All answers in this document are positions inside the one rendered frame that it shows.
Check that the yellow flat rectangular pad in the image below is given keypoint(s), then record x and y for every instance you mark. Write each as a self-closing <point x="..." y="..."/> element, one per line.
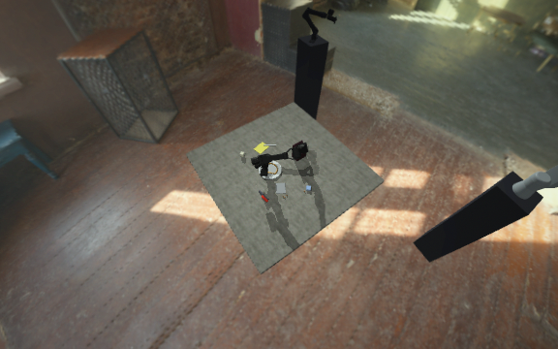
<point x="261" y="147"/>

